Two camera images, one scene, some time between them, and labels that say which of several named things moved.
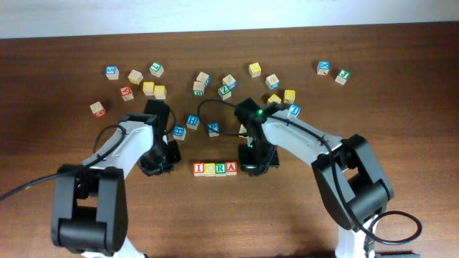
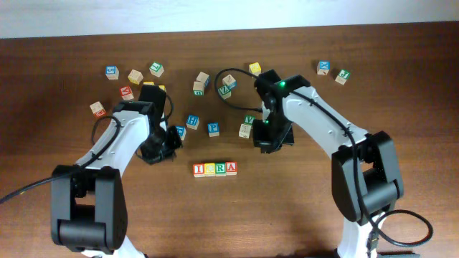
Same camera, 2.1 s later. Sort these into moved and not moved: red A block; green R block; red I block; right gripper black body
Moved: right gripper black body
Not moved: green R block; red A block; red I block
